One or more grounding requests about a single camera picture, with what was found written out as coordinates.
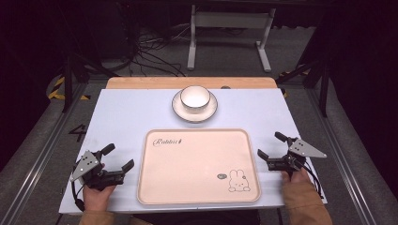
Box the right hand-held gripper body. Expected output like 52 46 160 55
267 136 328 173

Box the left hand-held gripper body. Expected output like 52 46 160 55
69 150 127 192

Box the pink rabbit print tray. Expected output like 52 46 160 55
136 127 263 206

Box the white plate with dark rim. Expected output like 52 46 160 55
171 89 219 123

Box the white bowl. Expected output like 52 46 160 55
179 85 211 114

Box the person's right hand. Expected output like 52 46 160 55
280 167 313 189

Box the person's left hand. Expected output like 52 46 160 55
82 162 117 213

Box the white table board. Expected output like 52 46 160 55
58 87 329 216

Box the black tripod stand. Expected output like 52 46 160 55
276 55 332 118
59 51 120 114

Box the wooden table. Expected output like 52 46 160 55
105 76 279 90

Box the white metal stand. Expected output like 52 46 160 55
186 4 277 74

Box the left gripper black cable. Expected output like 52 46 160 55
70 180 86 212

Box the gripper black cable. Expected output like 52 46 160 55
70 180 86 212
300 161 325 200

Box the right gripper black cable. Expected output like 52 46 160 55
300 161 325 200

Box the grey metal floor rail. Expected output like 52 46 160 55
304 87 379 225
0 82 89 225

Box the bundle of black floor cables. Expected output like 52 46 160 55
130 22 191 78

